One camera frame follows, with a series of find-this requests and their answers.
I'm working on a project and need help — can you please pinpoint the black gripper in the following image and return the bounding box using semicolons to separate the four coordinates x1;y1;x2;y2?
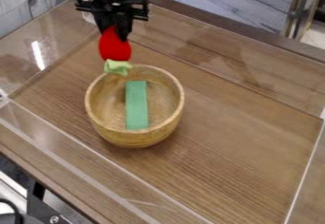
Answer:
74;0;149;42

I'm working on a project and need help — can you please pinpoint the red plush fruit green stem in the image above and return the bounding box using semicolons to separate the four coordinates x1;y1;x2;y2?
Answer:
98;27;132;77

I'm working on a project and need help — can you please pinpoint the green rectangular block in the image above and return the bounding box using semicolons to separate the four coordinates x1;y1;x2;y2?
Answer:
125;81;148;130

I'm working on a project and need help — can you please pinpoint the wooden bowl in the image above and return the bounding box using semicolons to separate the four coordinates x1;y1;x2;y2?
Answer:
85;65;184;148

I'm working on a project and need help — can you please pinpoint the metal table leg background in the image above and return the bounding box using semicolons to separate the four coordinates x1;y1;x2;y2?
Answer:
283;0;319;41

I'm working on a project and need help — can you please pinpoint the black table frame bracket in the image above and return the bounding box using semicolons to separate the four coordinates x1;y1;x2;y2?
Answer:
26;181;72;224

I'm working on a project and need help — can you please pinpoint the black cable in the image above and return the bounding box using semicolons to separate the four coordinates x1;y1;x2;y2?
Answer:
0;197;26;224

